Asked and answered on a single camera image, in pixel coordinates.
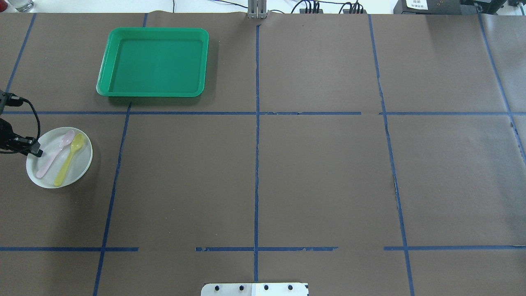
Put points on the clear glass cup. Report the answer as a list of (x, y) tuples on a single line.
[(21, 5)]

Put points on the white pedestal base plate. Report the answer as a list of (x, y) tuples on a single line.
[(256, 289)]

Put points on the aluminium frame post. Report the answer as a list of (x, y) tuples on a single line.
[(257, 9)]

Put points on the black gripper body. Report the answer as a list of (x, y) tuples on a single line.
[(8, 136)]

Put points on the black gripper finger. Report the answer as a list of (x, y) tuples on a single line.
[(35, 149)]

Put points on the green plastic tray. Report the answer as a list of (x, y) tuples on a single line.
[(154, 62)]

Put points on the pink plastic spoon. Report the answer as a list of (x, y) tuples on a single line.
[(66, 139)]

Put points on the yellow plastic spoon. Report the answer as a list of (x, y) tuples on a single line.
[(76, 144)]

